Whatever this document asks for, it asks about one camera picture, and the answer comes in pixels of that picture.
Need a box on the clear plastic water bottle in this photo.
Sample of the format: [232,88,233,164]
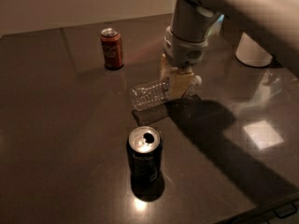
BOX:
[129,75,203,112]

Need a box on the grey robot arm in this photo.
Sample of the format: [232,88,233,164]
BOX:
[161,0,299,98]

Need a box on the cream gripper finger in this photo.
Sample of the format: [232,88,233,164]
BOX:
[168,66,194,99]
[160,53,172,80]

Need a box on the black pepsi can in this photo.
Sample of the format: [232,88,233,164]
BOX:
[126,125,164,186]

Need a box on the red coca-cola can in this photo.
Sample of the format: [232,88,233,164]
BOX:
[101,28,124,70]

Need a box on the white cylindrical container with lid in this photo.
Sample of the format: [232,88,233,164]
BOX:
[235,33,273,68]

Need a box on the black drawer handle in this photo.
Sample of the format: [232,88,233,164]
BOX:
[274,203,298,219]

